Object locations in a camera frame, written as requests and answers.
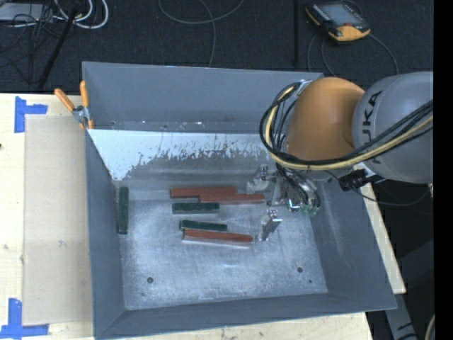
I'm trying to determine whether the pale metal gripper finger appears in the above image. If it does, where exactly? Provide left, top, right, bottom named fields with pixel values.
left=246, top=164, right=276, bottom=195
left=257, top=208, right=284, bottom=242

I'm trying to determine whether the pale wood flat board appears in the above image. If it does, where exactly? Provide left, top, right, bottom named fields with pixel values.
left=21, top=114, right=94, bottom=327

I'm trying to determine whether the dark green flat block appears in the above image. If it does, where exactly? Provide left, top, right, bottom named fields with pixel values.
left=171, top=202, right=221, bottom=215
left=117, top=186, right=130, bottom=235
left=179, top=220, right=229, bottom=233

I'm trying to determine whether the black cylinder on white bracket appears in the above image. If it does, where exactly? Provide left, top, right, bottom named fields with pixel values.
left=338, top=168, right=371, bottom=192

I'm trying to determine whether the grey metal bin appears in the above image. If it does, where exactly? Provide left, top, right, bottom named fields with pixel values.
left=81, top=61, right=398, bottom=340

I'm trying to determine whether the red-brown flat block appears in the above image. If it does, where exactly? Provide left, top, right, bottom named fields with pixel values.
left=181, top=228, right=254, bottom=247
left=169, top=186, right=239, bottom=200
left=197, top=193, right=266, bottom=205

